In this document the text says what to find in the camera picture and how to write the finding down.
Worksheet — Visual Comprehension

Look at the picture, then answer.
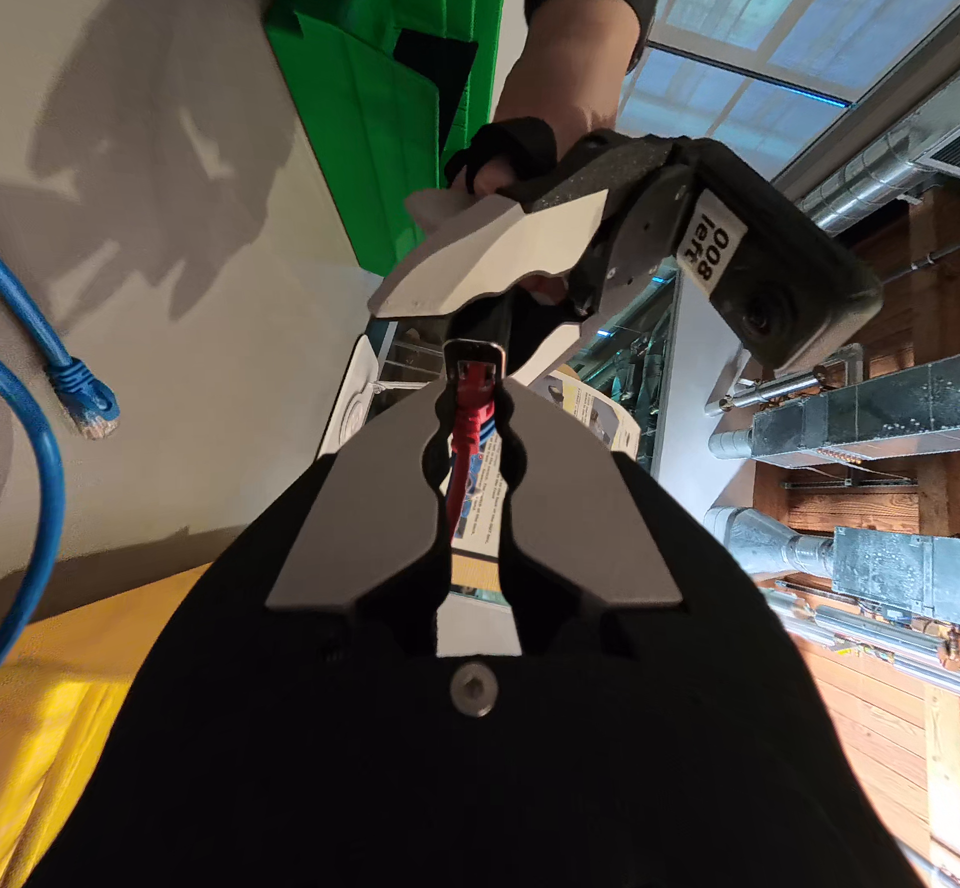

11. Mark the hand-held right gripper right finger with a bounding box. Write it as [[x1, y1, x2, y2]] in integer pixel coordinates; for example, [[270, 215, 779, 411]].
[[495, 380, 684, 610]]

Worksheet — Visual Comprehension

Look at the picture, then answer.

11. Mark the shiny metal pipe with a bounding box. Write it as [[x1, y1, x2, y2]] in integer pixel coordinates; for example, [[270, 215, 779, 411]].
[[705, 344, 864, 418]]

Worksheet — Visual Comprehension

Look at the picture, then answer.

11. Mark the white stand base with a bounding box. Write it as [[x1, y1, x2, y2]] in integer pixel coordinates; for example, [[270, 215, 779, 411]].
[[318, 333, 451, 457]]

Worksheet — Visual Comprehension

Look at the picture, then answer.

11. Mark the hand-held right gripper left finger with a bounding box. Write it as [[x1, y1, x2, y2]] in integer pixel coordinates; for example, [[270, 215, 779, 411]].
[[266, 380, 455, 615]]

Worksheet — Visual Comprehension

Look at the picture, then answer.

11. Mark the green plastic bin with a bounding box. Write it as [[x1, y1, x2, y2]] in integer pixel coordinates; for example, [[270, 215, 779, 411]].
[[262, 0, 515, 277]]

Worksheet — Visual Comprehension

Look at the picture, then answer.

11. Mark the blue ethernet cable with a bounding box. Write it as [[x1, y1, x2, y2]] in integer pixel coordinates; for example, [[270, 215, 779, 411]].
[[0, 258, 500, 660]]

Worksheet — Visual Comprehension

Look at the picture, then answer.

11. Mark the printed instruction sheet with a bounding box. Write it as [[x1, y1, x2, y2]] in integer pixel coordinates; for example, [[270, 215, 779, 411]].
[[450, 370, 642, 559]]

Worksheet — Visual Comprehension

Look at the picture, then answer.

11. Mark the yellow plastic bin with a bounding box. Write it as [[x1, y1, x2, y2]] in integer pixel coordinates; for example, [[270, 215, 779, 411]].
[[0, 561, 215, 888]]

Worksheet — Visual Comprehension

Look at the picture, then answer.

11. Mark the red ethernet cable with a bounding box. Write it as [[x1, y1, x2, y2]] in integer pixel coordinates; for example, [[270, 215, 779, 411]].
[[447, 361, 492, 544]]

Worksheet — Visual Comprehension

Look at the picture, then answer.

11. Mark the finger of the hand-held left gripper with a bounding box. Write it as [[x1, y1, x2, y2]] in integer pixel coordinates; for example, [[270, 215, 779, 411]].
[[367, 190, 610, 320], [523, 321, 585, 388]]

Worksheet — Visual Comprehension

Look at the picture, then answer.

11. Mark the conical metal duct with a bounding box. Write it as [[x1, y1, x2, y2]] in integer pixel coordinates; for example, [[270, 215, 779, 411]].
[[705, 505, 960, 604]]

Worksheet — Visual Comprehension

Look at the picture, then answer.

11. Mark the spiral metal duct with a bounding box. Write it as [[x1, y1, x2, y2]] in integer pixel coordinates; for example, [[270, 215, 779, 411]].
[[795, 89, 960, 236]]

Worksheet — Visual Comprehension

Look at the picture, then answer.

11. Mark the rectangular metal duct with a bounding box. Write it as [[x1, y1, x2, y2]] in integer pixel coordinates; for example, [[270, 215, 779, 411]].
[[708, 359, 960, 469]]

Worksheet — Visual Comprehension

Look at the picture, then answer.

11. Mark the black network switch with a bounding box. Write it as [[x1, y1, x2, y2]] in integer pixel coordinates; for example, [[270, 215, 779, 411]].
[[442, 295, 519, 384]]

